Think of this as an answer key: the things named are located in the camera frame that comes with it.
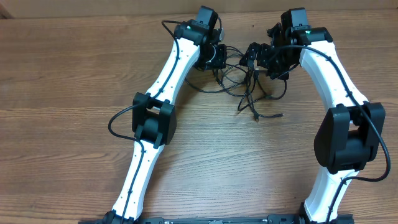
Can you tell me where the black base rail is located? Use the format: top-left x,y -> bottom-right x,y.
78,215 -> 355,224

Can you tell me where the black USB cable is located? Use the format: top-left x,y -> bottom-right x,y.
183,45 -> 289,123

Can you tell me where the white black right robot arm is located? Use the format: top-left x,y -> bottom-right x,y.
240,7 -> 386,223

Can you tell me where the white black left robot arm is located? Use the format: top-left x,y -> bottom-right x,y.
101,6 -> 226,223

